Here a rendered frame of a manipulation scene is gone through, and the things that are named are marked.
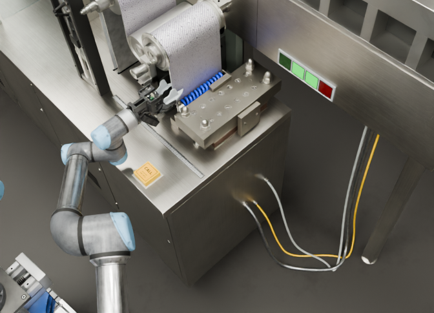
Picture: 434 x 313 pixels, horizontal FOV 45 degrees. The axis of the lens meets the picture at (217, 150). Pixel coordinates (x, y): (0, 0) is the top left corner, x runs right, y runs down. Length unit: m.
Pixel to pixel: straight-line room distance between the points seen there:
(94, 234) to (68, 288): 1.28
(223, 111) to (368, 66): 0.57
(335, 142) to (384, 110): 1.48
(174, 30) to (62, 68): 0.71
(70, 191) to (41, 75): 0.79
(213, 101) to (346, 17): 0.59
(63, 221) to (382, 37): 1.05
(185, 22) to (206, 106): 0.31
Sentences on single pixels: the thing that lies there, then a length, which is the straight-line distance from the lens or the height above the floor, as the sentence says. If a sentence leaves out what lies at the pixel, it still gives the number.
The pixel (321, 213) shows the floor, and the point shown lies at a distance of 2.86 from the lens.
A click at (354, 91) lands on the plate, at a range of 1.69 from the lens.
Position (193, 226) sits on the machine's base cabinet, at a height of 0.64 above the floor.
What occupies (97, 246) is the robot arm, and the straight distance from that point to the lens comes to 1.53.
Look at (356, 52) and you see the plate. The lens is 1.59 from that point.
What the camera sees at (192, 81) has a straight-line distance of 1.93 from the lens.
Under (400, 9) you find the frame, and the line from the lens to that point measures 1.43.
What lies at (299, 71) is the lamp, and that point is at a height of 1.19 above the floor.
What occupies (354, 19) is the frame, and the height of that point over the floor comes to 1.46.
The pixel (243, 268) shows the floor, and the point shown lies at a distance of 2.70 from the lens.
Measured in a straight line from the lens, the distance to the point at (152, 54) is 1.78.
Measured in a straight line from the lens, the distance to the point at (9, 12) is 2.67.
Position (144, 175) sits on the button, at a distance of 1.89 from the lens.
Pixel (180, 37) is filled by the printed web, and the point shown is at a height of 1.29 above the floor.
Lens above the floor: 2.51
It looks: 55 degrees down
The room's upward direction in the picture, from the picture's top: 4 degrees counter-clockwise
